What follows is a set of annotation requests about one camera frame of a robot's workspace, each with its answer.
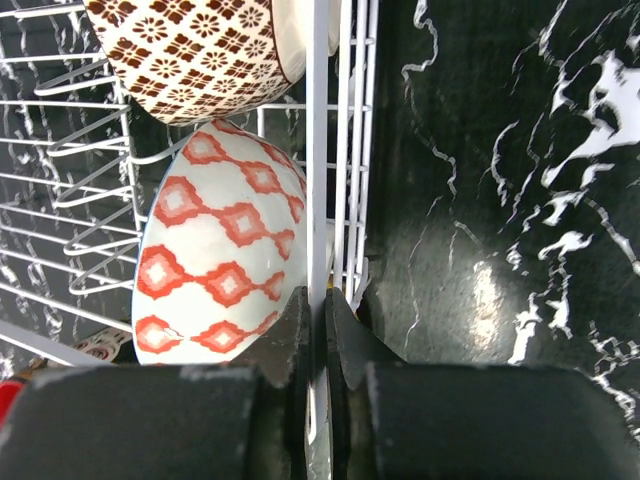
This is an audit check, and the brown patterned bowl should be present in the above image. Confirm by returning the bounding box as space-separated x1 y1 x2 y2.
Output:
84 0 306 126

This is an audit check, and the blue triangle patterned bowl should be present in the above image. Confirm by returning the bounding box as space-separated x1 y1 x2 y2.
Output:
131 120 307 365

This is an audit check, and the white wire dish rack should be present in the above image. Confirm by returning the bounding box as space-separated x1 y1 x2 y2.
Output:
0 0 381 446

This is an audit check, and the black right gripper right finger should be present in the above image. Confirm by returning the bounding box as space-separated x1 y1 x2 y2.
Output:
325 289 639 479

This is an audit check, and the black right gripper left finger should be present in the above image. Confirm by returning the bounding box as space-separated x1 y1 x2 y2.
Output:
1 287 310 479

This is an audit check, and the red interior mug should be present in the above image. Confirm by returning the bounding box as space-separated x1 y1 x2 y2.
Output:
0 378 26 425

